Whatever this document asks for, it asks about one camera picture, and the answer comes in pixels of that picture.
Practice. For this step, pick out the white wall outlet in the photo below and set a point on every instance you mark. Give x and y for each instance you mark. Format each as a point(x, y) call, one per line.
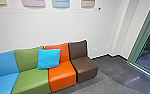
point(93, 47)

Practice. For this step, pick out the green sofa seat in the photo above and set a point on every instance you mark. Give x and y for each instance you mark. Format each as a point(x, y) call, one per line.
point(29, 80)

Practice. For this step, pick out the orange sofa seat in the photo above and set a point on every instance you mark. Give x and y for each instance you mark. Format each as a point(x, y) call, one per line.
point(61, 76)

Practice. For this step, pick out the turquoise square cushion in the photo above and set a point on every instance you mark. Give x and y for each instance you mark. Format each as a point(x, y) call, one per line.
point(48, 59)

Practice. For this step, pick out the light blue wall poster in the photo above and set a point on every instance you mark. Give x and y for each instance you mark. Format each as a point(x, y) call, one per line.
point(61, 3)

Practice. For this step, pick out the brown sofa seat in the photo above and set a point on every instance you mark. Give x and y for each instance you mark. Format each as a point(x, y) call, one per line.
point(84, 66)

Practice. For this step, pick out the green framed glass door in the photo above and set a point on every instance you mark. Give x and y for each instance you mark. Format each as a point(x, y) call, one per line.
point(139, 40)

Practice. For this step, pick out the blue sofa seat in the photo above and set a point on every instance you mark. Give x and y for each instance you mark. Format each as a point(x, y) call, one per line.
point(2, 71)

